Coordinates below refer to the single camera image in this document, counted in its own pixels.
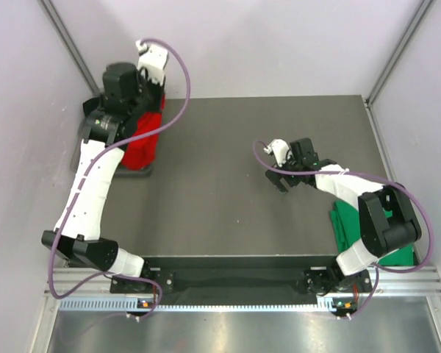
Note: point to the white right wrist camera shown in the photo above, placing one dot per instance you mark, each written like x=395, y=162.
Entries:
x=279, y=149

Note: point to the slotted grey cable duct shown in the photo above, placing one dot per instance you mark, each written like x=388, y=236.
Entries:
x=142, y=305

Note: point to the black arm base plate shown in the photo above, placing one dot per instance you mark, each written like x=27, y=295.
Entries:
x=303, y=273

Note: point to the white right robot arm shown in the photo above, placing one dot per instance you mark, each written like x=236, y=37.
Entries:
x=387, y=220

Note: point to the left aluminium corner post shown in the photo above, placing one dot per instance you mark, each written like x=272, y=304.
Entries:
x=65, y=36

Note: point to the black t shirt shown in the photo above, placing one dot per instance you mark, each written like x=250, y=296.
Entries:
x=92, y=107

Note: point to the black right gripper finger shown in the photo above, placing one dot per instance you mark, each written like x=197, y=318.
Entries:
x=276, y=180
x=292, y=181

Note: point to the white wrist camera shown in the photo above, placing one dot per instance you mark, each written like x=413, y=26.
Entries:
x=279, y=149
x=152, y=59

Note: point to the red t shirt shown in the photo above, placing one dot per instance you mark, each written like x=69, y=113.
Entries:
x=141, y=153

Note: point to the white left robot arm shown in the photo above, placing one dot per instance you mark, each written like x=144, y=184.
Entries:
x=78, y=231

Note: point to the aluminium frame rail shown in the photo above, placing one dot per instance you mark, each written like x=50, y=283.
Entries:
x=425, y=282

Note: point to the grey plastic bin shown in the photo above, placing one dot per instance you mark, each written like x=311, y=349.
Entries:
x=121, y=171

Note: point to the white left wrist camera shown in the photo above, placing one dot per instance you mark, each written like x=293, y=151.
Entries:
x=152, y=59

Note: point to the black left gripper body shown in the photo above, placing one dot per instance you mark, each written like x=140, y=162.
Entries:
x=149, y=96

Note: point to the green folded t shirt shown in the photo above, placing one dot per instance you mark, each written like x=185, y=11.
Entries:
x=345, y=222

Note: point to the aluminium corner post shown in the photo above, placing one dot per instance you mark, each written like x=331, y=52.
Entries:
x=65, y=36
x=417, y=18

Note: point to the right aluminium corner post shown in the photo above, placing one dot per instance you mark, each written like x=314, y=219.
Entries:
x=417, y=18

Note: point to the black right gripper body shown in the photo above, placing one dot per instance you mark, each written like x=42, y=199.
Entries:
x=290, y=165

